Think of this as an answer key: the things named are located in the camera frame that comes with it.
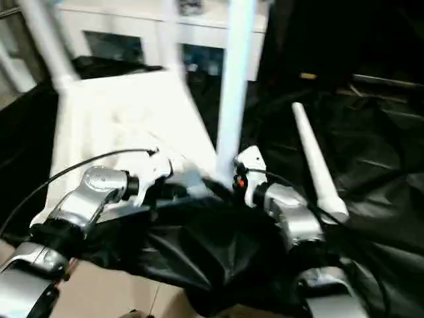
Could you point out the white plastic table leg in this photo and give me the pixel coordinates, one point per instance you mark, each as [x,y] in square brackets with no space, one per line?
[235,83]
[53,49]
[172,49]
[314,159]

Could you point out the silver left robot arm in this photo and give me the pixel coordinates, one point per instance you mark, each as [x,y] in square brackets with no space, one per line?
[96,189]

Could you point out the black mat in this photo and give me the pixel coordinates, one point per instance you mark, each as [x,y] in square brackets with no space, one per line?
[215,251]

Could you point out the small yellow label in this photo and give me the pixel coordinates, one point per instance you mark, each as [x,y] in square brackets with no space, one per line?
[308,75]

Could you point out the white glass-door cabinet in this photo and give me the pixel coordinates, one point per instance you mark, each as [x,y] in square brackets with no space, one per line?
[132,20]

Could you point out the black metal bar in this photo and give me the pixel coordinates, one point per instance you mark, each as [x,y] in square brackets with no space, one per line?
[387,81]

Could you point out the black backdrop cloth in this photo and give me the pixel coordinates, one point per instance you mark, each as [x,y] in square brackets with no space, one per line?
[348,33]

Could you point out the white pole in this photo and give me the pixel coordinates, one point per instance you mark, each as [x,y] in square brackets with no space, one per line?
[13,71]

